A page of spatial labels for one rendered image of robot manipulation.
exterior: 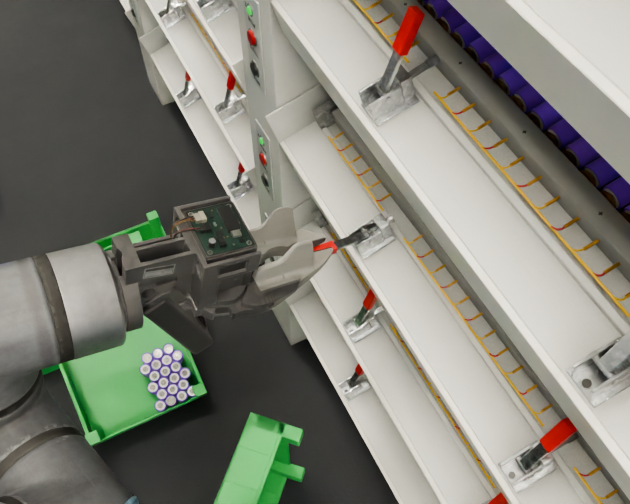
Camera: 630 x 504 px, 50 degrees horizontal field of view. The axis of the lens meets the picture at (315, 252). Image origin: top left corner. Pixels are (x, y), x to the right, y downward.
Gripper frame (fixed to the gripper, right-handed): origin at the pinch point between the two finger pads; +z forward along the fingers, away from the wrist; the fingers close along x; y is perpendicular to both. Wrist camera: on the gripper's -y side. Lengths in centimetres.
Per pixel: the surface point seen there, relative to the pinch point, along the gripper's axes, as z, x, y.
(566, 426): 6.2, -26.6, 7.9
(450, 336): 8.0, -13.3, -0.2
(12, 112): -14, 101, -62
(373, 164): 9.8, 6.5, 3.5
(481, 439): 5.5, -22.8, -1.6
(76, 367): -19, 28, -57
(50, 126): -8, 93, -60
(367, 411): 15.7, -4.3, -38.5
